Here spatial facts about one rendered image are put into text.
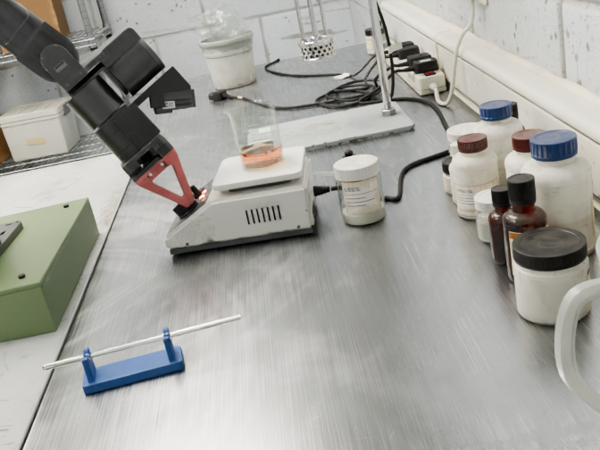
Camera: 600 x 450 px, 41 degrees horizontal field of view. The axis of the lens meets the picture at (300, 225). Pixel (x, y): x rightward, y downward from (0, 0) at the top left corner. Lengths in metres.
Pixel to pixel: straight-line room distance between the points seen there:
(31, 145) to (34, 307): 2.44
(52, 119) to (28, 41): 2.30
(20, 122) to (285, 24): 1.16
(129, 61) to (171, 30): 2.46
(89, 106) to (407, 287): 0.46
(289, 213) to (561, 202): 0.35
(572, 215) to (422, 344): 0.22
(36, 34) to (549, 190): 0.62
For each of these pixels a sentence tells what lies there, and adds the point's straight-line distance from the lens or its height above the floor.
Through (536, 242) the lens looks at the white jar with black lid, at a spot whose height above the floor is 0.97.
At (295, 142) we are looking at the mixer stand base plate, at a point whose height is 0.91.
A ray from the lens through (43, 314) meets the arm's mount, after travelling 0.96.
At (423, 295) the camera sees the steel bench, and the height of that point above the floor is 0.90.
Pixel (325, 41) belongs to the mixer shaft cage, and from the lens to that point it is 1.44.
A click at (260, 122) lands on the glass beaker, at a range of 1.04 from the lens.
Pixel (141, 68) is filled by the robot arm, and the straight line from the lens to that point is 1.05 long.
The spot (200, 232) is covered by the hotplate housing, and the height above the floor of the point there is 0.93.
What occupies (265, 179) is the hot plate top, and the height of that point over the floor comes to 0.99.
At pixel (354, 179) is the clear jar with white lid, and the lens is 1.02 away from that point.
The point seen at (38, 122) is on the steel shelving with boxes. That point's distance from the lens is 3.34.
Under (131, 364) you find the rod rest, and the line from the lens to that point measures 0.83.
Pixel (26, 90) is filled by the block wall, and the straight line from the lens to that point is 3.65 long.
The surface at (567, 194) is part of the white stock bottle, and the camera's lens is 0.86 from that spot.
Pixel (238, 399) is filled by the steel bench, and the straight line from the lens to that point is 0.74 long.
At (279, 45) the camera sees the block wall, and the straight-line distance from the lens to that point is 3.51.
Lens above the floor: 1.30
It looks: 21 degrees down
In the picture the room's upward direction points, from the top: 11 degrees counter-clockwise
